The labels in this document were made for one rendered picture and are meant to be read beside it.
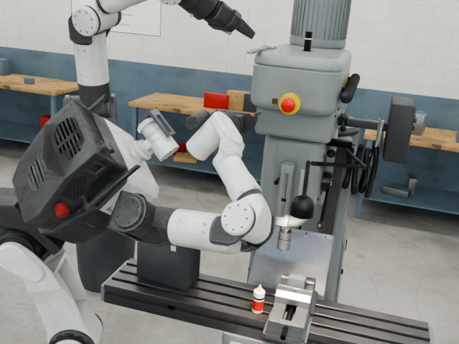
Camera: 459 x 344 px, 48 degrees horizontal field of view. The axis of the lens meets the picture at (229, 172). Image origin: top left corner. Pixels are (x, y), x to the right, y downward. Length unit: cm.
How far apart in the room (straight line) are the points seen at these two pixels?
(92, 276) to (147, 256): 176
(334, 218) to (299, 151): 61
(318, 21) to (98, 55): 76
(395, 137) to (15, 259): 129
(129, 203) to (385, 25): 486
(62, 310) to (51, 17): 576
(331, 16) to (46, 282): 123
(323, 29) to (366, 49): 406
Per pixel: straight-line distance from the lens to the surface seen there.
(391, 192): 560
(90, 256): 371
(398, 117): 191
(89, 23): 145
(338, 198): 218
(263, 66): 150
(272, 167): 169
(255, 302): 192
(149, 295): 201
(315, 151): 166
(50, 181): 135
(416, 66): 591
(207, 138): 128
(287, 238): 184
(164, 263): 203
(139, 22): 652
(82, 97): 157
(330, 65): 148
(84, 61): 152
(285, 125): 161
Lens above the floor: 203
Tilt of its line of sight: 19 degrees down
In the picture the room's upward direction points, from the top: 5 degrees clockwise
